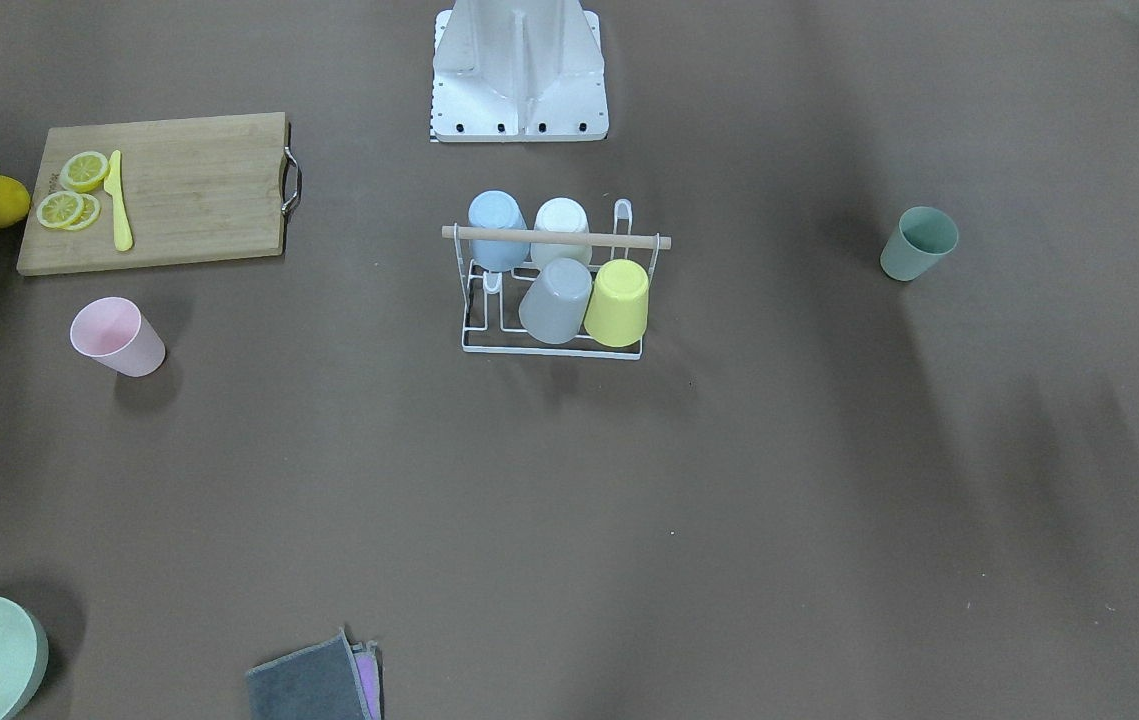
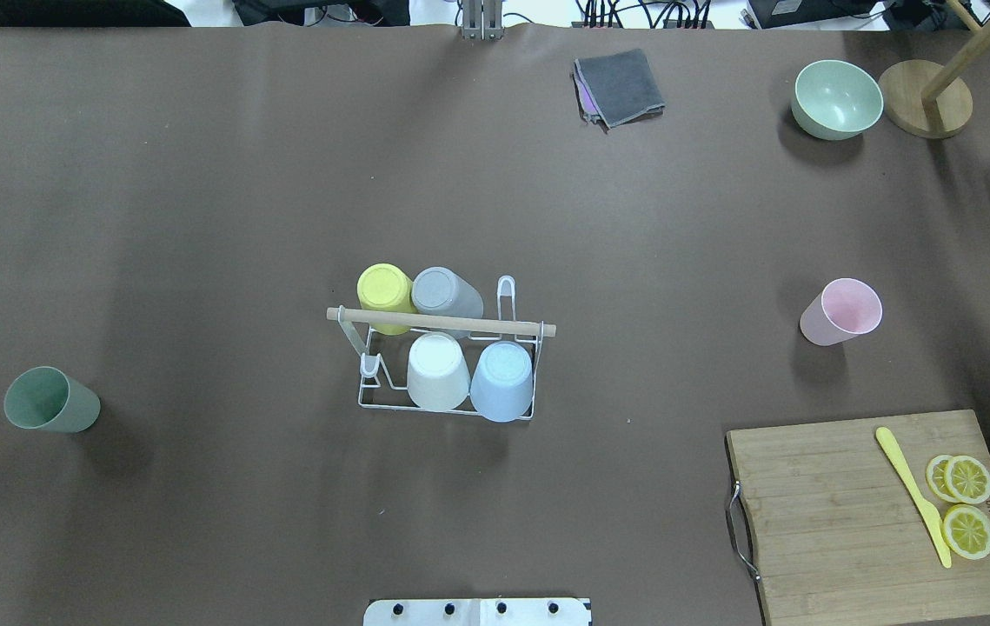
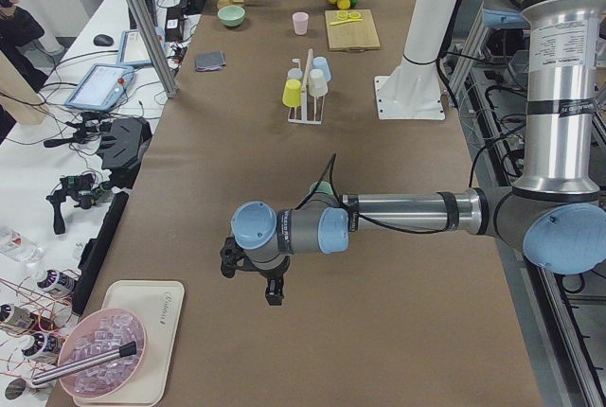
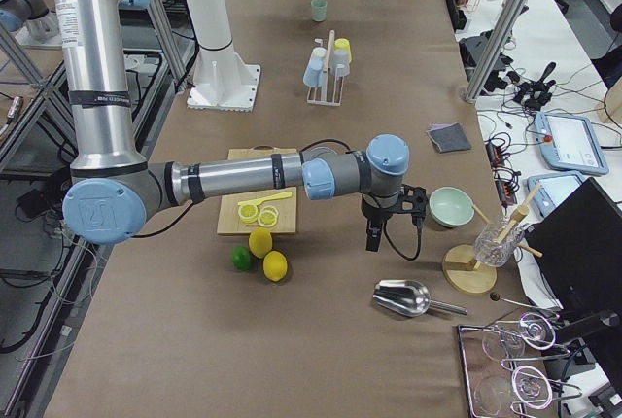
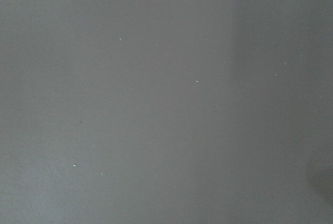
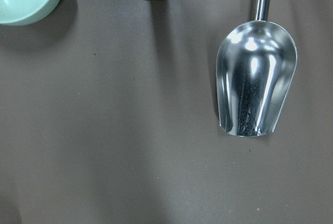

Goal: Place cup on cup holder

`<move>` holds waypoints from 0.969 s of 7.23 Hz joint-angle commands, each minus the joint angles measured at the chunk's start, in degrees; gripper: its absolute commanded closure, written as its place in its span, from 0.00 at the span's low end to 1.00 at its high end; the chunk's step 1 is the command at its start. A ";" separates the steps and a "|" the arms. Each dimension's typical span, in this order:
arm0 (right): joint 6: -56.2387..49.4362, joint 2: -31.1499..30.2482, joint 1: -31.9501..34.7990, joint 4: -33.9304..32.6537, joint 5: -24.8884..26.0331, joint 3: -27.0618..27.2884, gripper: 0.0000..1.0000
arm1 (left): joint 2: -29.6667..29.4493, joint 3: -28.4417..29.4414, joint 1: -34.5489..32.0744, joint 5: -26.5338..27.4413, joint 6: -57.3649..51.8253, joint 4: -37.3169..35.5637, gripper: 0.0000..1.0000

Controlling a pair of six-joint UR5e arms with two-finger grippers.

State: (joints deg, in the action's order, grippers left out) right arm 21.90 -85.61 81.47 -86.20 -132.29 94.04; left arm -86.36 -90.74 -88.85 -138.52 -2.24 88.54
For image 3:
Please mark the yellow plastic knife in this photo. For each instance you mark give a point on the yellow plastic knife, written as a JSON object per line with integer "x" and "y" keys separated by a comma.
{"x": 342, "y": 22}

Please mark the blue teach pendant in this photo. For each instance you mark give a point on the blue teach pendant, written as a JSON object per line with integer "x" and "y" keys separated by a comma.
{"x": 101, "y": 87}
{"x": 132, "y": 50}

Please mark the person in black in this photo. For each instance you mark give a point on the person in black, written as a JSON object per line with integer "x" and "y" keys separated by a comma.
{"x": 18, "y": 28}

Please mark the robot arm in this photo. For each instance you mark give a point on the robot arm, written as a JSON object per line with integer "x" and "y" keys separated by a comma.
{"x": 550, "y": 214}

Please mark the light blue cup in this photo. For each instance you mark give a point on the light blue cup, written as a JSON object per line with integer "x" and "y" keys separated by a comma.
{"x": 322, "y": 63}

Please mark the mint green bowl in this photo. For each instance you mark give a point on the mint green bowl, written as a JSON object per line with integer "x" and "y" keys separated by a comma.
{"x": 231, "y": 15}

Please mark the pink bowl of ice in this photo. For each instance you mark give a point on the pink bowl of ice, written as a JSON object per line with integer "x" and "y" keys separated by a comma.
{"x": 102, "y": 331}

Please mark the wooden cutting board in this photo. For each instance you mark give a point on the wooden cutting board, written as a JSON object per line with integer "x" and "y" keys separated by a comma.
{"x": 354, "y": 36}

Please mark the black keyboard bar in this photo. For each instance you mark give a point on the black keyboard bar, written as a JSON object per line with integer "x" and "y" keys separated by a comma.
{"x": 94, "y": 253}

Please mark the grey cup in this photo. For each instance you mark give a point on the grey cup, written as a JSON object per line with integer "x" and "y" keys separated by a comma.
{"x": 295, "y": 74}

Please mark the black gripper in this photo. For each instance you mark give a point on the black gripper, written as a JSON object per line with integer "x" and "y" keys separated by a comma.
{"x": 272, "y": 276}

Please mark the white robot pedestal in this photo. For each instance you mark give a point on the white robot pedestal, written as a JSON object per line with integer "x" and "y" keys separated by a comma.
{"x": 412, "y": 91}

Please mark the aluminium frame post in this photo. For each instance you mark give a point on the aluminium frame post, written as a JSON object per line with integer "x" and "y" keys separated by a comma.
{"x": 153, "y": 46}

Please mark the grey folded cloth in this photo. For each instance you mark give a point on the grey folded cloth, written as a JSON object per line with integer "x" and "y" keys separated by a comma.
{"x": 209, "y": 61}

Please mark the white cup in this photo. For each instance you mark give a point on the white cup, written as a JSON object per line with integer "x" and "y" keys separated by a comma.
{"x": 317, "y": 83}

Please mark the yellow cup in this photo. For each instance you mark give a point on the yellow cup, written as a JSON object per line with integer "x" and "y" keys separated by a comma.
{"x": 291, "y": 96}

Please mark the metal muddler stick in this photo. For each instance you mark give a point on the metal muddler stick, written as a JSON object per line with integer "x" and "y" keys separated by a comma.
{"x": 68, "y": 369}

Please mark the white wire cup holder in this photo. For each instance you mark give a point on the white wire cup holder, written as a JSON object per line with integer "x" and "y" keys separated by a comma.
{"x": 311, "y": 109}

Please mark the pink cup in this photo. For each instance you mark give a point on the pink cup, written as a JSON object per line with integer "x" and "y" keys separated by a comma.
{"x": 300, "y": 23}

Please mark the black computer mouse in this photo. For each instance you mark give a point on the black computer mouse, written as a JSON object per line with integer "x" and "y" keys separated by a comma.
{"x": 103, "y": 40}

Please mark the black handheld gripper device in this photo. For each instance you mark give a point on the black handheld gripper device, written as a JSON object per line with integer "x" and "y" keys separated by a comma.
{"x": 83, "y": 189}

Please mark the plastic water bottle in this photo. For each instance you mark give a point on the plastic water bottle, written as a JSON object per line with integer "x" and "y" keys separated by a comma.
{"x": 19, "y": 248}

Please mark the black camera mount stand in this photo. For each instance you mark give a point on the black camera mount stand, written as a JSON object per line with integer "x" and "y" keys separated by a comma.
{"x": 122, "y": 143}

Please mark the cream plastic tray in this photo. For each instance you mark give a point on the cream plastic tray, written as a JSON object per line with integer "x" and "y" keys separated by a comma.
{"x": 158, "y": 305}

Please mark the mint green cup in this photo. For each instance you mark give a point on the mint green cup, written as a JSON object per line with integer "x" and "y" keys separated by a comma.
{"x": 323, "y": 187}

